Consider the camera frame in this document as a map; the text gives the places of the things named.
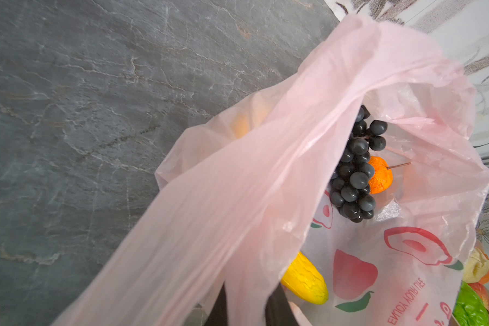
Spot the beige fake fruit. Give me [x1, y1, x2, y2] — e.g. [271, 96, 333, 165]
[463, 247, 489, 284]

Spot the pink plastic bag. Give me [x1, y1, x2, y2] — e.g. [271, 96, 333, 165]
[55, 15, 489, 325]

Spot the yellow fake banana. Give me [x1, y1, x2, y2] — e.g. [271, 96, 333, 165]
[281, 252, 329, 305]

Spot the red fake apple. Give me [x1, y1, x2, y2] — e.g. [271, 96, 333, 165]
[469, 283, 489, 313]

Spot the dark fake grape bunch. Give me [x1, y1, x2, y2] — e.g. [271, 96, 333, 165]
[329, 105, 388, 223]

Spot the green fake fruit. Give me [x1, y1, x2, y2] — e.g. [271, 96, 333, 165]
[453, 282, 489, 326]

